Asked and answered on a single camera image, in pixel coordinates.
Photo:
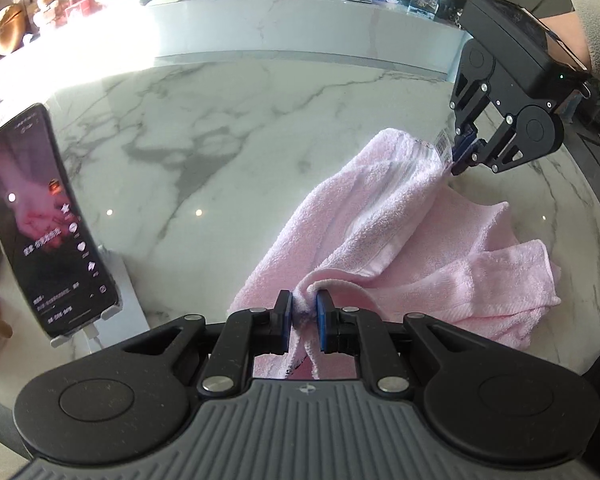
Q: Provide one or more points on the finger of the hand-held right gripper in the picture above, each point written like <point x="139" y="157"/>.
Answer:
<point x="502" y="152"/>
<point x="469" y="105"/>

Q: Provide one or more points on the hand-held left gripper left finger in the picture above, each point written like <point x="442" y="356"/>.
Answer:
<point x="285" y="322"/>

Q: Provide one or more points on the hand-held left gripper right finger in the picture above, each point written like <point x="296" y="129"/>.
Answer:
<point x="323" y="322"/>

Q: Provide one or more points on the pink towel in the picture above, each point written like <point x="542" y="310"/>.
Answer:
<point x="380" y="220"/>

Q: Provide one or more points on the dark glass vase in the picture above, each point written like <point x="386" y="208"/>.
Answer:
<point x="450" y="5"/>

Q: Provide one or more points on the small framed picture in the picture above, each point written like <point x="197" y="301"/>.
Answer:
<point x="424" y="1"/>

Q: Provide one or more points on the white marble television console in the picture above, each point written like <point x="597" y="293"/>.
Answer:
<point x="280" y="30"/>

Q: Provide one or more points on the black smartphone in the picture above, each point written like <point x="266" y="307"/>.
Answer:
<point x="45" y="220"/>

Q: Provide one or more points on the red box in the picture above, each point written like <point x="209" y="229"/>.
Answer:
<point x="84" y="7"/>

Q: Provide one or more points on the brown teddy bear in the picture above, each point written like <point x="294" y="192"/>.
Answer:
<point x="51" y="2"/>

